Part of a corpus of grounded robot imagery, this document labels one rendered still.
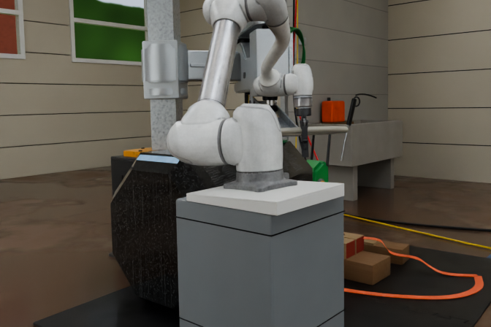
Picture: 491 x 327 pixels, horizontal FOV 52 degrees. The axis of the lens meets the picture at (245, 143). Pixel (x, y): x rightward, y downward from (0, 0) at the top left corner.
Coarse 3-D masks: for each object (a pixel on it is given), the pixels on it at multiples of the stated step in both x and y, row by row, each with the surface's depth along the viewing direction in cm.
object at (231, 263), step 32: (192, 224) 158; (224, 224) 149; (256, 224) 141; (288, 224) 143; (320, 224) 156; (192, 256) 159; (224, 256) 150; (256, 256) 141; (288, 256) 144; (320, 256) 157; (192, 288) 160; (224, 288) 151; (256, 288) 142; (288, 288) 144; (320, 288) 158; (192, 320) 162; (224, 320) 152; (256, 320) 143; (288, 320) 145; (320, 320) 158
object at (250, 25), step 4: (248, 24) 330; (252, 24) 319; (256, 24) 314; (260, 24) 314; (264, 24) 314; (244, 28) 344; (248, 28) 333; (252, 28) 332; (256, 28) 332; (244, 32) 348; (248, 32) 349; (240, 36) 371; (244, 36) 371; (248, 36) 372; (240, 40) 378; (244, 40) 377; (248, 40) 377
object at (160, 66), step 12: (156, 48) 347; (168, 48) 347; (180, 48) 352; (156, 60) 347; (168, 60) 348; (180, 60) 353; (192, 60) 362; (204, 60) 365; (156, 72) 348; (168, 72) 348; (180, 72) 353; (192, 72) 363; (240, 72) 376
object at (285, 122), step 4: (256, 100) 340; (276, 100) 346; (276, 104) 332; (280, 108) 324; (276, 112) 329; (280, 112) 321; (284, 112) 314; (280, 116) 321; (284, 116) 311; (288, 116) 307; (280, 120) 313; (284, 120) 311; (288, 120) 304; (280, 124) 305; (284, 124) 306; (288, 124) 304; (292, 124) 295
